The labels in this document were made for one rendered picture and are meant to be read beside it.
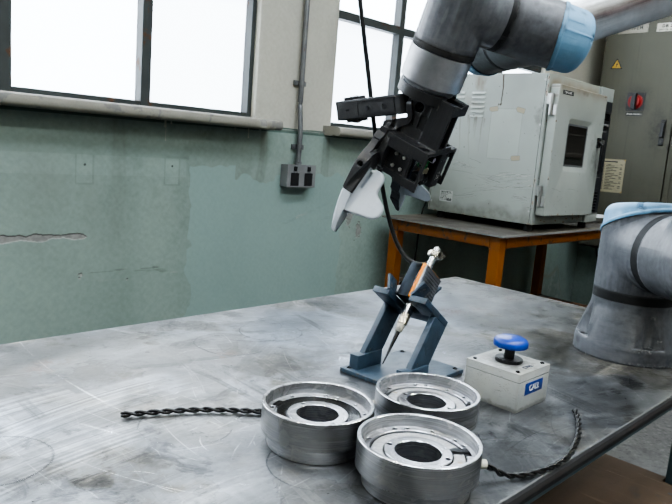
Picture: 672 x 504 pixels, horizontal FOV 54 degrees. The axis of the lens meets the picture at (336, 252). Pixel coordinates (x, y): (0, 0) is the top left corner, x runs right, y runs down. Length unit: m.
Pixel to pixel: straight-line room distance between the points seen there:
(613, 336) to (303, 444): 0.58
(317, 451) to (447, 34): 0.46
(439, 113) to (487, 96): 2.20
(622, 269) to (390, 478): 0.59
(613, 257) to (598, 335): 0.12
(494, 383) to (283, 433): 0.28
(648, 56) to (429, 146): 3.81
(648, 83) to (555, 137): 1.75
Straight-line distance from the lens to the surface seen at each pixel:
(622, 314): 1.05
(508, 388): 0.78
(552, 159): 2.85
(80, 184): 2.18
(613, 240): 1.04
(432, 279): 0.84
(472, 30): 0.78
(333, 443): 0.59
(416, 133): 0.82
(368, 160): 0.81
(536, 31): 0.80
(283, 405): 0.65
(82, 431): 0.67
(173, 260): 2.38
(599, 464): 1.34
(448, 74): 0.78
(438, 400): 0.71
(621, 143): 4.55
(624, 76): 4.60
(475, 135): 3.01
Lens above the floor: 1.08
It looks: 9 degrees down
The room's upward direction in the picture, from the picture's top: 5 degrees clockwise
